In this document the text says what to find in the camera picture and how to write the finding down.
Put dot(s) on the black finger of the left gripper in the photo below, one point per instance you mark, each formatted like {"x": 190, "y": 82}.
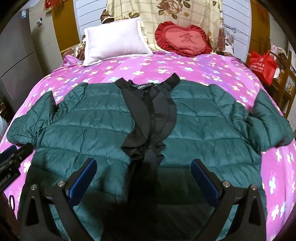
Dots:
{"x": 12, "y": 157}

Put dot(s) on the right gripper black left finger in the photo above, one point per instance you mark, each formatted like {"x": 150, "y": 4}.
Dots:
{"x": 37, "y": 220}

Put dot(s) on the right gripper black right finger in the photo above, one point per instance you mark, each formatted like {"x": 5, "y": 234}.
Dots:
{"x": 249, "y": 220}

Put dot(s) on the dark green puffer jacket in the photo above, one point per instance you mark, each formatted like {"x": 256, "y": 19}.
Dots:
{"x": 144, "y": 138}

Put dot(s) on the grey refrigerator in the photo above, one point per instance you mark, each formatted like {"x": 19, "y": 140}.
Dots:
{"x": 29, "y": 51}

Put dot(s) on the wooden shelf rack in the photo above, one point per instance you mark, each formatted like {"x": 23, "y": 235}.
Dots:
{"x": 283, "y": 86}

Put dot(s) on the red shopping bag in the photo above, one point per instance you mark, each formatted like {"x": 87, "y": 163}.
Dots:
{"x": 263, "y": 66}

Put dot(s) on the white pillow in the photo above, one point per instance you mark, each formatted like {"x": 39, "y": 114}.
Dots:
{"x": 119, "y": 39}

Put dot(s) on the red heart-shaped cushion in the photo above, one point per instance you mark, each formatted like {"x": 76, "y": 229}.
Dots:
{"x": 185, "y": 41}

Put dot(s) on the cream floral folded quilt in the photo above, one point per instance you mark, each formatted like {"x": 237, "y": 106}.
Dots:
{"x": 205, "y": 14}

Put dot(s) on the red hanging wall decoration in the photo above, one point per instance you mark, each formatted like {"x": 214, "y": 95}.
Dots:
{"x": 51, "y": 4}

